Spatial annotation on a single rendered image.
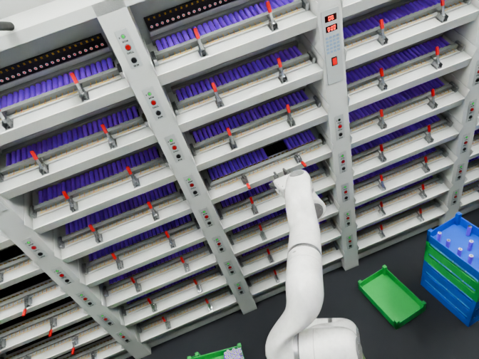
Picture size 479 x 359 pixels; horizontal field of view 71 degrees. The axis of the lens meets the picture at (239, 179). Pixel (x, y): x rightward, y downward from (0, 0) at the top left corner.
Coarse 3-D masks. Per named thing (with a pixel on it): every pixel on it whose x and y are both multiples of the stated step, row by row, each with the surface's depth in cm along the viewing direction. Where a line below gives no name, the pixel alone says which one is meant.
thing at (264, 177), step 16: (320, 128) 159; (304, 144) 161; (288, 160) 157; (304, 160) 156; (320, 160) 159; (208, 176) 159; (224, 176) 158; (256, 176) 156; (272, 176) 155; (208, 192) 155; (224, 192) 153; (240, 192) 157
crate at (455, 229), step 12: (456, 216) 170; (444, 228) 172; (456, 228) 171; (432, 240) 167; (444, 240) 168; (456, 240) 166; (468, 240) 165; (444, 252) 162; (456, 252) 162; (468, 252) 160; (468, 264) 151
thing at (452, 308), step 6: (426, 282) 195; (426, 288) 192; (432, 288) 186; (432, 294) 189; (438, 294) 183; (438, 300) 186; (444, 300) 181; (450, 306) 178; (456, 312) 176; (462, 318) 174; (468, 318) 169; (474, 318) 170; (468, 324) 171
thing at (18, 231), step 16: (16, 208) 131; (0, 224) 130; (16, 224) 132; (16, 240) 136; (48, 240) 144; (32, 256) 143; (48, 256) 145; (48, 272) 150; (64, 288) 158; (80, 288) 160; (96, 288) 169; (80, 304) 166; (96, 304) 169; (96, 320) 176; (112, 320) 179; (112, 336) 186; (128, 336) 190; (128, 352) 199; (144, 352) 203
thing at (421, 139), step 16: (448, 112) 175; (416, 128) 176; (432, 128) 176; (448, 128) 176; (368, 144) 176; (384, 144) 173; (400, 144) 175; (416, 144) 174; (432, 144) 173; (352, 160) 172; (368, 160) 173; (384, 160) 171; (400, 160) 175
